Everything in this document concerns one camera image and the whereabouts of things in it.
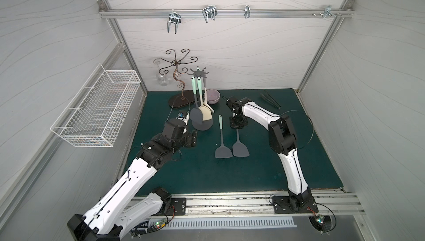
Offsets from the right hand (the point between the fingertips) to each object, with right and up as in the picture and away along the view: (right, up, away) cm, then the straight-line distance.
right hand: (235, 126), depth 99 cm
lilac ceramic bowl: (-14, +19, +12) cm, 27 cm away
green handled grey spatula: (-9, -12, -11) cm, 19 cm away
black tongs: (+29, +14, +15) cm, 36 cm away
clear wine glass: (-44, +29, -1) cm, 53 cm away
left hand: (-24, +1, -26) cm, 35 cm away
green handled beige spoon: (-18, +8, -9) cm, 21 cm away
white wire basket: (-62, +9, -30) cm, 70 cm away
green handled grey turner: (+1, -12, -8) cm, 14 cm away
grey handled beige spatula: (-18, +14, -9) cm, 24 cm away
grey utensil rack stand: (-17, +1, -1) cm, 18 cm away
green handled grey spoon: (-23, +8, -10) cm, 26 cm away
